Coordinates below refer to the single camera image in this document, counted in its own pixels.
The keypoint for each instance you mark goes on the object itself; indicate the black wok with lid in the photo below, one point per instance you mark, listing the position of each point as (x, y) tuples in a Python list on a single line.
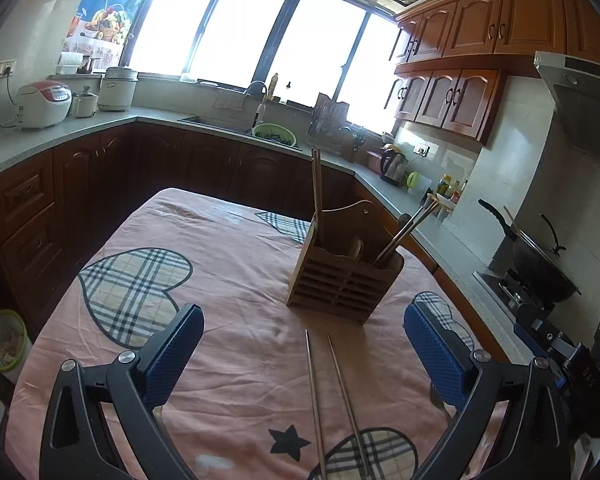
[(534, 268)]

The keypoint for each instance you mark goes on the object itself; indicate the range hood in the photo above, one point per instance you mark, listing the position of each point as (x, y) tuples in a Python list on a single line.
[(574, 84)]

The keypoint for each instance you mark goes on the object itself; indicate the wooden utensil holder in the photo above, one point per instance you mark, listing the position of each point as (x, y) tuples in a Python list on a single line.
[(341, 269)]

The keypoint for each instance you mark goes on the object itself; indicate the lower dark wooden cabinets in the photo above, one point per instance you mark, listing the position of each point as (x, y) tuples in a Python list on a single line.
[(58, 206)]

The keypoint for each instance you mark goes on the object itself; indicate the pink white rice cooker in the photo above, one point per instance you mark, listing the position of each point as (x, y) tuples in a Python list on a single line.
[(42, 104)]

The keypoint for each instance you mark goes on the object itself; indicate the right steel fork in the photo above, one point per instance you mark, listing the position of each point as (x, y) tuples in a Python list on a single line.
[(438, 403)]

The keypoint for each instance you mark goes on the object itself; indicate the pink heart-pattern tablecloth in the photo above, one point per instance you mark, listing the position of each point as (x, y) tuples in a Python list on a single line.
[(242, 407)]

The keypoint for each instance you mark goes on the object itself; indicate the small white pot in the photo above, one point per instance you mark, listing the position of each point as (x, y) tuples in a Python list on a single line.
[(85, 103)]

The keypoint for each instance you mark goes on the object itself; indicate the steel chopstick left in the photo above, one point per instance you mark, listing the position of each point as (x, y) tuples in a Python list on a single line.
[(315, 408)]

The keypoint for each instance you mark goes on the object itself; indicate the white tall cooker pot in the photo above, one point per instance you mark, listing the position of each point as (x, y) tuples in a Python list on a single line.
[(117, 89)]

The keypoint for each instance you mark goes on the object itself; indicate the dish drying rack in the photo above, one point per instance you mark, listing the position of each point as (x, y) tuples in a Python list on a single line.
[(330, 129)]

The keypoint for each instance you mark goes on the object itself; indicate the gas stove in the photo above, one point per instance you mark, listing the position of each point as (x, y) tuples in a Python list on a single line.
[(515, 292)]

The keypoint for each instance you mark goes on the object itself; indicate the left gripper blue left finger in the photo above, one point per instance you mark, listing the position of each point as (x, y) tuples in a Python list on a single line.
[(77, 442)]

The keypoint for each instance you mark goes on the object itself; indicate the steel electric kettle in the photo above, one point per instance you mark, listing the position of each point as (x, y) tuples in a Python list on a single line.
[(392, 165)]

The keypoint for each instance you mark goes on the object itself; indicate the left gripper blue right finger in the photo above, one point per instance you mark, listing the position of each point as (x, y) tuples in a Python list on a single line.
[(531, 442)]

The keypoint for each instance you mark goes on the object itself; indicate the spice jar rack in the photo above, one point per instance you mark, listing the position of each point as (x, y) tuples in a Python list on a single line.
[(442, 204)]

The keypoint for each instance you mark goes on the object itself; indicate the chrome kitchen faucet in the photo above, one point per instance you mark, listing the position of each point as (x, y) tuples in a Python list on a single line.
[(258, 89)]

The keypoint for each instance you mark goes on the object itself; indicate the condiment bottles group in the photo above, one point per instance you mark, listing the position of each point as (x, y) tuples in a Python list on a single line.
[(450, 188)]

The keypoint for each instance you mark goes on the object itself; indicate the tropical fruit poster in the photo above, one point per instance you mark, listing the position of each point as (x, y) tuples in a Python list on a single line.
[(99, 29)]

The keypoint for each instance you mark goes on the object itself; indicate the upper wooden wall cabinets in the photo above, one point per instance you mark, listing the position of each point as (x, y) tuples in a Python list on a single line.
[(458, 54)]

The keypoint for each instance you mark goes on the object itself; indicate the green colander in sink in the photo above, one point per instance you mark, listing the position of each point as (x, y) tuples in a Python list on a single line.
[(274, 133)]

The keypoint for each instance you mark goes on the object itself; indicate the steel spoon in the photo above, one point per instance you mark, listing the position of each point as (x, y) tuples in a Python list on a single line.
[(405, 223)]

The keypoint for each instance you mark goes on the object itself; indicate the yellow bottle on windowsill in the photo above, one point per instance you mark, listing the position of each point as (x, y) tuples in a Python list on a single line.
[(272, 86)]

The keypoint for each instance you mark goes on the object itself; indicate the green handled white pitcher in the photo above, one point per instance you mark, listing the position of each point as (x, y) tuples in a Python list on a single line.
[(417, 184)]

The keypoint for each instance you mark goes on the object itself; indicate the green rim bowl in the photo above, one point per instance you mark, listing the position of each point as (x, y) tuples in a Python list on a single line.
[(15, 344)]

